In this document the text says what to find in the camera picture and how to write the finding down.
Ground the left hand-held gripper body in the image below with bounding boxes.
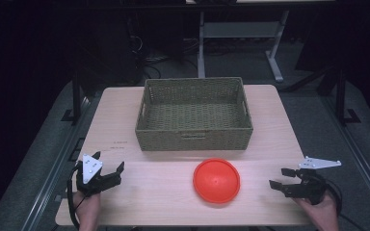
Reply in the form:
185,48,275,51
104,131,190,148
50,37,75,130
75,154,111,197

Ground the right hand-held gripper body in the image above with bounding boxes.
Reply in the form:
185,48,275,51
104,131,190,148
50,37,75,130
290,155,342,206

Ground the red round plate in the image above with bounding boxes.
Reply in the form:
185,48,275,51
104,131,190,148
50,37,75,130
192,157,241,205

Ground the green woven basket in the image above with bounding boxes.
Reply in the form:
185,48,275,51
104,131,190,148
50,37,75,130
134,76,254,152

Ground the person's right hand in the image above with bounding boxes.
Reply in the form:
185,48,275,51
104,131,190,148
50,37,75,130
293,191,339,226

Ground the person's left hand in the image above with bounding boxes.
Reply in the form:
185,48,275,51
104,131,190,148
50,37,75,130
73,191,102,223

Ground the black metal stand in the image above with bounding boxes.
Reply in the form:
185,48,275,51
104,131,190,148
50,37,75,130
333,67,362,127
60,69,90,126

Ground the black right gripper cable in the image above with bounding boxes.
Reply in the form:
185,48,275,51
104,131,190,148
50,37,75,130
316,175,369,231

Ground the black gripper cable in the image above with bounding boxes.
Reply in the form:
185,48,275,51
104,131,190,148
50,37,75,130
316,175,369,231
66,164,84,231

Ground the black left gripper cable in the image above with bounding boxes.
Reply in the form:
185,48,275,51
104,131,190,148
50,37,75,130
66,164,84,231

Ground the aluminium floor rail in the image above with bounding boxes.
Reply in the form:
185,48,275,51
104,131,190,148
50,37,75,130
20,90,105,231
319,94,370,223

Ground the bundle of floor cables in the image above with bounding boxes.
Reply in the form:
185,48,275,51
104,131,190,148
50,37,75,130
126,33,200,81

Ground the grey metal desk frame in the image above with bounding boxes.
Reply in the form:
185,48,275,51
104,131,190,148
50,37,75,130
197,9,291,84

